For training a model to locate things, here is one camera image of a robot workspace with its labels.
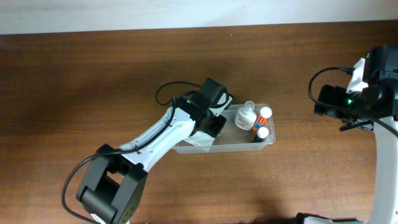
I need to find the white green medicine box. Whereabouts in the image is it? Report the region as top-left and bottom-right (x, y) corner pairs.
(185, 131), (215, 146)

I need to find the clear sanitizer bottle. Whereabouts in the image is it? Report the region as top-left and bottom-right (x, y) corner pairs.
(234, 101), (257, 131)

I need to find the black bottle white cap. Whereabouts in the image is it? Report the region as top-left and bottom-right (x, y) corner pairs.
(252, 127), (269, 143)

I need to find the orange bottle white cap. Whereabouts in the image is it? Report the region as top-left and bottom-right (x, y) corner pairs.
(252, 106), (272, 131)

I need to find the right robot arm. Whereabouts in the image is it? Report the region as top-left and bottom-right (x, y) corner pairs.
(308, 45), (397, 223)

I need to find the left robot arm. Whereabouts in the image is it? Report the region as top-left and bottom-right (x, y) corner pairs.
(76, 78), (233, 223)

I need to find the clear plastic container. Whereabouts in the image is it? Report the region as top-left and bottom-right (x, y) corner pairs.
(173, 105), (275, 154)

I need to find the right black cable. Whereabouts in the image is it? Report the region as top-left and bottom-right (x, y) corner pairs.
(307, 67), (398, 138)

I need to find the black cable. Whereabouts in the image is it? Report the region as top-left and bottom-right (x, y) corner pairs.
(307, 67), (398, 138)
(61, 81), (203, 224)

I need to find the left black cable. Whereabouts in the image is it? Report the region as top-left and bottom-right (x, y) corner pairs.
(61, 81), (203, 224)

